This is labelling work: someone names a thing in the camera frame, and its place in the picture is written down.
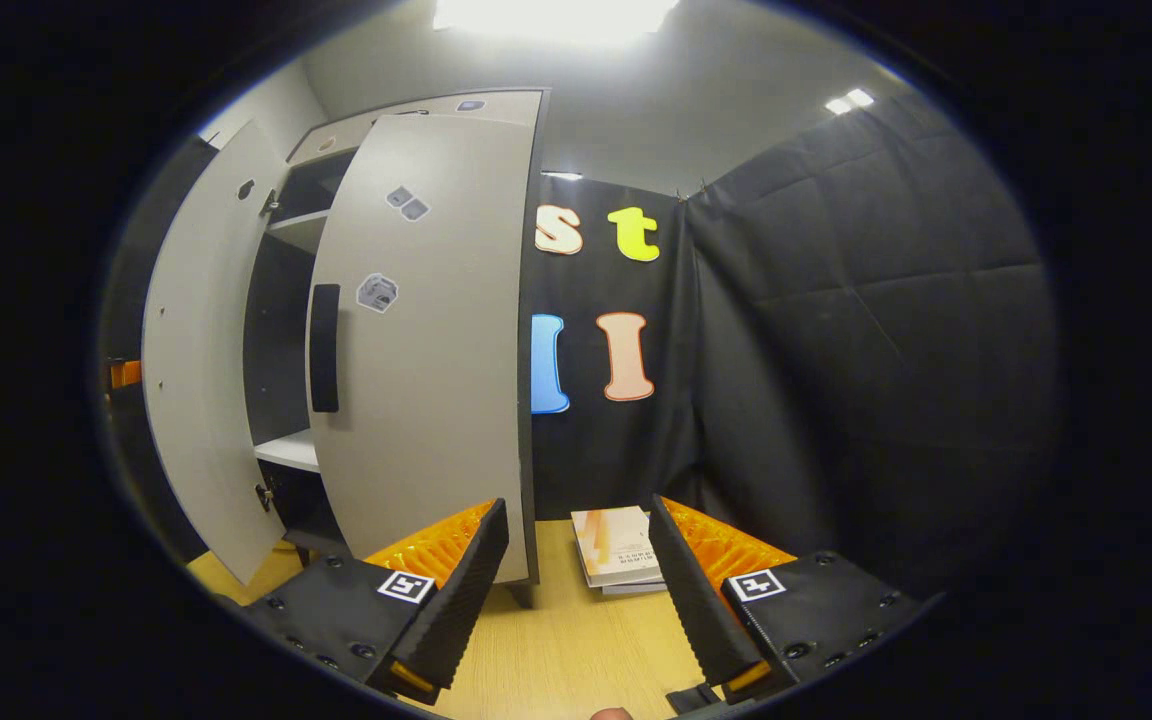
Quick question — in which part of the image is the large ceiling light panel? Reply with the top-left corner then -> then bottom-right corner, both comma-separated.
433,0 -> 682,46

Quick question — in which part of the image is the grey cabinet with shelves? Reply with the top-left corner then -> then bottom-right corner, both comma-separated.
241,88 -> 549,586

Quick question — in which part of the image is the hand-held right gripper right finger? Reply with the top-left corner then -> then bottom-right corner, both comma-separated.
648,494 -> 937,706

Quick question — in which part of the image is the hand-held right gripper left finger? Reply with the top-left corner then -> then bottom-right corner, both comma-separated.
241,497 -> 511,706

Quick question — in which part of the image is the grey cabinet door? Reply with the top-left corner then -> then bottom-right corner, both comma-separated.
141,120 -> 289,586
306,113 -> 537,586

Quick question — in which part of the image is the beige cover book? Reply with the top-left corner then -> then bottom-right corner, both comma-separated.
571,506 -> 665,589

